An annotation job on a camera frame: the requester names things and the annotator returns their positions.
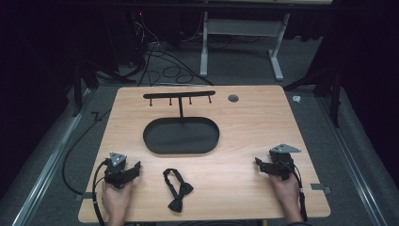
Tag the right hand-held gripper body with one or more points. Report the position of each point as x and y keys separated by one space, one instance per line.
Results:
x=284 y=163

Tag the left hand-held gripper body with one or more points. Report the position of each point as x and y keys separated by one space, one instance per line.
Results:
x=116 y=171

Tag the person's left hand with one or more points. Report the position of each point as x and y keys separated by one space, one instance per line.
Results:
x=115 y=201

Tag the person's right hand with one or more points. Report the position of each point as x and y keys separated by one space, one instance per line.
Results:
x=288 y=194

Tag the black bow tie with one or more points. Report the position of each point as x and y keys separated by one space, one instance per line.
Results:
x=178 y=191

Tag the black hook stand with tray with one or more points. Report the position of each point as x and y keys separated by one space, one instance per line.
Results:
x=181 y=135

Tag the grey table grommet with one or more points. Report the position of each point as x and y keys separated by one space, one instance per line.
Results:
x=233 y=98

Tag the black tripod stand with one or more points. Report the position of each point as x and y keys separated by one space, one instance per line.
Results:
x=77 y=91
x=335 y=97

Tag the dark box with red light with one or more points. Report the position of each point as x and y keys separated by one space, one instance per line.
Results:
x=141 y=25

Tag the grey metal table bracket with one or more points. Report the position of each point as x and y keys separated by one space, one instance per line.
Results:
x=85 y=196
x=320 y=187

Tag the aluminium floor rail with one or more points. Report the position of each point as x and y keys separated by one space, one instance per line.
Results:
x=47 y=171
x=354 y=175

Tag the white desk frame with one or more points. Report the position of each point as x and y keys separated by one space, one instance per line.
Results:
x=241 y=27

